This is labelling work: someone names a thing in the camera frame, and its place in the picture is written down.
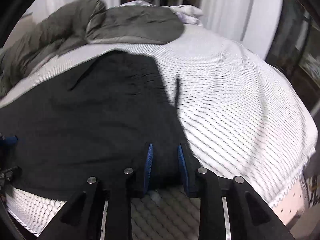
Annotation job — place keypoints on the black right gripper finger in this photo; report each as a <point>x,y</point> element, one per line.
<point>11,173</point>

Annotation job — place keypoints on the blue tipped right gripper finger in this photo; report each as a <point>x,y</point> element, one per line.
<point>11,140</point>

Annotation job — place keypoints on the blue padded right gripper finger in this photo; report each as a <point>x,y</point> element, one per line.
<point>102,210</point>
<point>250,217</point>

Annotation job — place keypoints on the black pants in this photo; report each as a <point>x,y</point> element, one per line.
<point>94,120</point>

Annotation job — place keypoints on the white mesh mattress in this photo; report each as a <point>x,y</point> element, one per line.
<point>240,115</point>

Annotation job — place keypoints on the grey green duvet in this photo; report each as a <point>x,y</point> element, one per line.
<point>83,22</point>

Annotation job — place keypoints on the white wardrobe door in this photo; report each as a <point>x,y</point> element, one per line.
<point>262,24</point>

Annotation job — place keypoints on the white sheer curtain right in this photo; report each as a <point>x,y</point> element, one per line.
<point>225,17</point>

